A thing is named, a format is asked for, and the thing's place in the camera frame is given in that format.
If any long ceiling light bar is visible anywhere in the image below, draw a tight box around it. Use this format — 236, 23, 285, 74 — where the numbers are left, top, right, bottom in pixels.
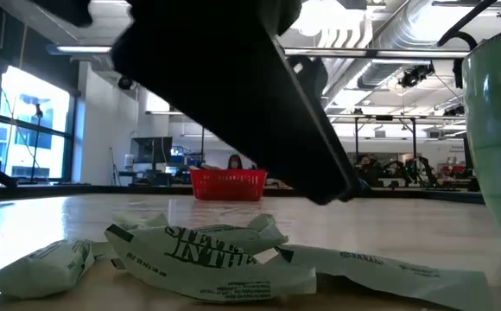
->
45, 42, 472, 60

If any black background frame stand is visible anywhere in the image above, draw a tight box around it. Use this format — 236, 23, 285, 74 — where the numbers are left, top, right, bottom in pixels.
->
327, 113, 420, 174

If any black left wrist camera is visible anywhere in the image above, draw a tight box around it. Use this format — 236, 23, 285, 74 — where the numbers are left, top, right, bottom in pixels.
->
292, 54, 330, 100

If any red plastic mesh basket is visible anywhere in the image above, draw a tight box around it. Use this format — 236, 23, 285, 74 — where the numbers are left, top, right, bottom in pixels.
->
189, 168, 269, 202

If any silver ventilation duct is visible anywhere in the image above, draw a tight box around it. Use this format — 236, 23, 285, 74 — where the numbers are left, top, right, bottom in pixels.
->
321, 0, 472, 98

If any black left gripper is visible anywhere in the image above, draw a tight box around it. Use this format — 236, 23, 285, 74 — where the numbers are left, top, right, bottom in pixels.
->
111, 0, 352, 206

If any black aluminium table frame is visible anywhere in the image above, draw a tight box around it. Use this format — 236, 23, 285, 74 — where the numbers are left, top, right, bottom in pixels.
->
0, 183, 487, 206

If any black ceiling camera cluster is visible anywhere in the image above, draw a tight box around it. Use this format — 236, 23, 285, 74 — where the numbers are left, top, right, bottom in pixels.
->
397, 61, 436, 91

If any black tripod stand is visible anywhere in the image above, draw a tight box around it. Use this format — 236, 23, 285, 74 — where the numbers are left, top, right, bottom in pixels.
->
29, 102, 48, 186

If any dark computer monitor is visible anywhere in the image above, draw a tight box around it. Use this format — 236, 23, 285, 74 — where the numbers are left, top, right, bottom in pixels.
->
128, 136, 174, 166

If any large window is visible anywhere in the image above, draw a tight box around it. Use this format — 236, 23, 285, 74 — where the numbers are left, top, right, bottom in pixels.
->
0, 64, 75, 183

